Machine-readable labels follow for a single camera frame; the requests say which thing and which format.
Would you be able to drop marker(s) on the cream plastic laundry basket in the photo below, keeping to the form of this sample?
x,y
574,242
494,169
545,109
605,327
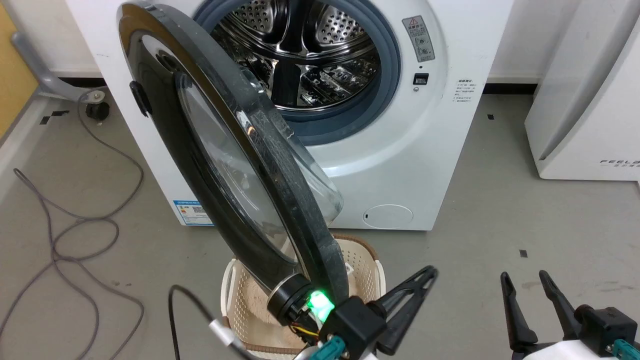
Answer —
x,y
362,270

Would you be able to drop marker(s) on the yellow wooden panel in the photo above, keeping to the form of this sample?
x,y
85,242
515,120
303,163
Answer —
x,y
12,75

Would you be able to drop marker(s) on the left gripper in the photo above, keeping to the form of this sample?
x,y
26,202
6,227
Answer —
x,y
292,302

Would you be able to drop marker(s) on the small text sticker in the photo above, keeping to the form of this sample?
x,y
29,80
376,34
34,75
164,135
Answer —
x,y
466,91

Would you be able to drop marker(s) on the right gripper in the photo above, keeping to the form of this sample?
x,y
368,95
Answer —
x,y
575,354

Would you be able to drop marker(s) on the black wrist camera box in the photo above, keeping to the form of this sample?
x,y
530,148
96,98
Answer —
x,y
607,325
355,325

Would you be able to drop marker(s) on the white appliance with print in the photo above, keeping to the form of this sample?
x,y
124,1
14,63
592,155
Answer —
x,y
590,100

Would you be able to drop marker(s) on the blue energy label sticker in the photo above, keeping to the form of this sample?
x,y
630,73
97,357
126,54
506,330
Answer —
x,y
192,213

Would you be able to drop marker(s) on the round white filter cover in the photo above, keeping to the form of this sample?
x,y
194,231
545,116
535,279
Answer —
x,y
388,216

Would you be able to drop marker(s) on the black round glass washer door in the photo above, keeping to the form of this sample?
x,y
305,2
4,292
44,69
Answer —
x,y
165,150

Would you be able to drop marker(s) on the grey metal furniture leg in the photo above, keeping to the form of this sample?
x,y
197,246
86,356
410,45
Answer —
x,y
40,70

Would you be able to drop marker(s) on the white front-load washing machine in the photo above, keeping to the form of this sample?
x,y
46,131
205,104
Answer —
x,y
400,165

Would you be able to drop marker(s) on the black castor wheel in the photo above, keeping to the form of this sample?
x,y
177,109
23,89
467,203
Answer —
x,y
97,110

